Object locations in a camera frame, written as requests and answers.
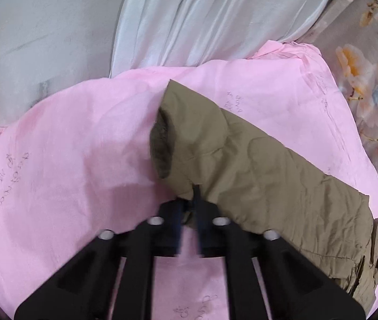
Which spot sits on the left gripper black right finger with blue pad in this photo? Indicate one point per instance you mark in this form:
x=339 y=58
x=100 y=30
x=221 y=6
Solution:
x=266 y=277

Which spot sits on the pink quilt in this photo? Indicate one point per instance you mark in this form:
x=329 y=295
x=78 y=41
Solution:
x=80 y=161

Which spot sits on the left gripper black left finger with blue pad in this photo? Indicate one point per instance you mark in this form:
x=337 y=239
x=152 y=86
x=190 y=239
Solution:
x=112 y=275

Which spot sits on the white satin curtain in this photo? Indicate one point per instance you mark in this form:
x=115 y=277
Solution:
x=192 y=32

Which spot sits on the olive quilted puffer jacket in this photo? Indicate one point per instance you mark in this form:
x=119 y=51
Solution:
x=261 y=184

